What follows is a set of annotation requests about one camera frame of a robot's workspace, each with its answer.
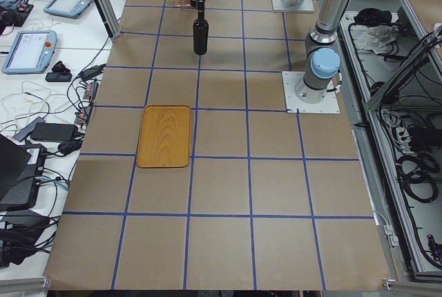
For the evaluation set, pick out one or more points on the teach pendant far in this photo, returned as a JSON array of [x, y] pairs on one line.
[[67, 8]]

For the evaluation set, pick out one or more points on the black power adapter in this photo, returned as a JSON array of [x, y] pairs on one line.
[[52, 132]]

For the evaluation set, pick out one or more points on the dark wine bottle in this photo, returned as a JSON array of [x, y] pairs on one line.
[[200, 33]]

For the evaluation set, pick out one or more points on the teach pendant near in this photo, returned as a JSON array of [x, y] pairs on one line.
[[30, 52]]

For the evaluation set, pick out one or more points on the wooden tray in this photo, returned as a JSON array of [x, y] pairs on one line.
[[165, 136]]

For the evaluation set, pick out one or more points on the black laptop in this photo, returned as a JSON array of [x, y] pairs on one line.
[[21, 166]]

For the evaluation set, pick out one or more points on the teach pendant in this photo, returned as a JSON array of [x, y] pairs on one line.
[[67, 8], [30, 52]]

